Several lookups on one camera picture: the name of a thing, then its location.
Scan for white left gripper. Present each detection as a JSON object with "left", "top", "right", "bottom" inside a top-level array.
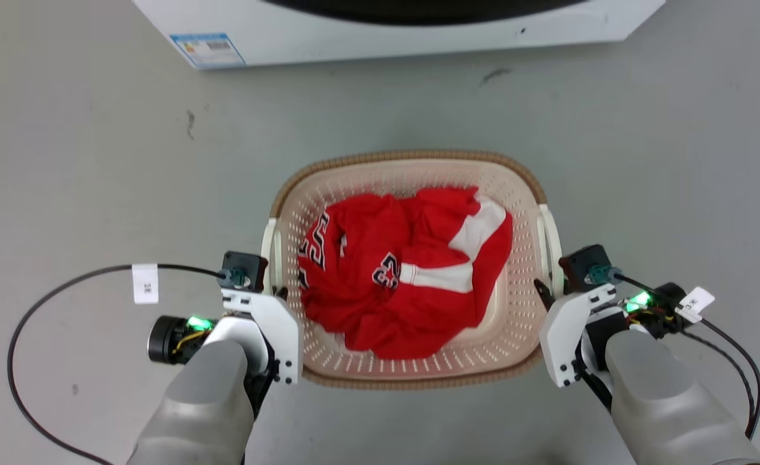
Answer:
[{"left": 220, "top": 286, "right": 303, "bottom": 386}]

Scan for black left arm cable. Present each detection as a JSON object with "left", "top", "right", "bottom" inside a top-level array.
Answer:
[{"left": 7, "top": 263, "right": 231, "bottom": 465}]

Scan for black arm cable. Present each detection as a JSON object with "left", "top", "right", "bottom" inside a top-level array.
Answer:
[
  {"left": 612, "top": 273, "right": 760, "bottom": 441},
  {"left": 7, "top": 263, "right": 231, "bottom": 465}
]

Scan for white left cable tag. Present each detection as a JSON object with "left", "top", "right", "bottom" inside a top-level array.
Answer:
[{"left": 132, "top": 263, "right": 160, "bottom": 305}]

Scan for red white sports jersey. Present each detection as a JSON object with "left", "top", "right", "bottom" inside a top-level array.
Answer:
[{"left": 296, "top": 186, "right": 515, "bottom": 361}]

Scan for white washing machine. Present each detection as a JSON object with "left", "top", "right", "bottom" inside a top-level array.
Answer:
[{"left": 132, "top": 0, "right": 667, "bottom": 70}]

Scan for white cable tag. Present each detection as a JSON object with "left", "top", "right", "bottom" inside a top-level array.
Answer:
[
  {"left": 132, "top": 263, "right": 160, "bottom": 305},
  {"left": 675, "top": 286, "right": 717, "bottom": 324}
]

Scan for blue white energy label sticker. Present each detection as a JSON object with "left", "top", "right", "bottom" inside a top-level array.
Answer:
[{"left": 169, "top": 33, "right": 247, "bottom": 70}]

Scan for white right cable tag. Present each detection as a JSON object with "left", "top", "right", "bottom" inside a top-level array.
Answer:
[{"left": 675, "top": 286, "right": 717, "bottom": 324}]

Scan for beige perforated plastic laundry basket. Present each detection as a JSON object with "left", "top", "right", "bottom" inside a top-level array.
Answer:
[{"left": 260, "top": 150, "right": 565, "bottom": 391}]

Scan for dark washing machine door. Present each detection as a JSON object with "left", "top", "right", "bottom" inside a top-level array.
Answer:
[{"left": 260, "top": 0, "right": 591, "bottom": 27}]

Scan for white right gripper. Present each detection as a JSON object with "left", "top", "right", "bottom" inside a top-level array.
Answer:
[{"left": 533, "top": 278, "right": 620, "bottom": 389}]

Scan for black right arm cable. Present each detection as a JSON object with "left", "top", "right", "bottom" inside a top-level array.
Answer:
[{"left": 612, "top": 273, "right": 760, "bottom": 441}]

